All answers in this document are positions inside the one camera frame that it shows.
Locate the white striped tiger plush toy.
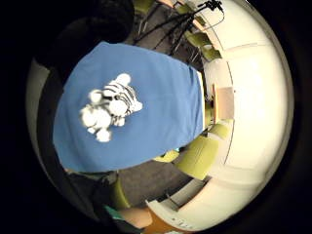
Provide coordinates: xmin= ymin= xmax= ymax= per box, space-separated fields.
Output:
xmin=79 ymin=73 xmax=144 ymax=143

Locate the black tripod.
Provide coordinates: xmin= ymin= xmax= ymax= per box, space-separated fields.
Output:
xmin=132 ymin=3 xmax=213 ymax=57

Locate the blue tablecloth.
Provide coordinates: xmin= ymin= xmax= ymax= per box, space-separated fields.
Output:
xmin=53 ymin=41 xmax=207 ymax=174

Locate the large green chair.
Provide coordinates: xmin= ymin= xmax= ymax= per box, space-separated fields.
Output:
xmin=174 ymin=135 xmax=219 ymax=181

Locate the person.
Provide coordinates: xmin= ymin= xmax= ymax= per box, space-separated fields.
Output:
xmin=64 ymin=170 xmax=144 ymax=234

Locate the black camera on tripod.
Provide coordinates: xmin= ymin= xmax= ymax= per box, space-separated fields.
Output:
xmin=204 ymin=0 xmax=224 ymax=12

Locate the light wooden board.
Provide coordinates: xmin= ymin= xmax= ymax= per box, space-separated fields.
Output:
xmin=213 ymin=83 xmax=236 ymax=125

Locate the black cable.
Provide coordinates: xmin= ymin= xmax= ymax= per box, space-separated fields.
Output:
xmin=194 ymin=8 xmax=226 ymax=32

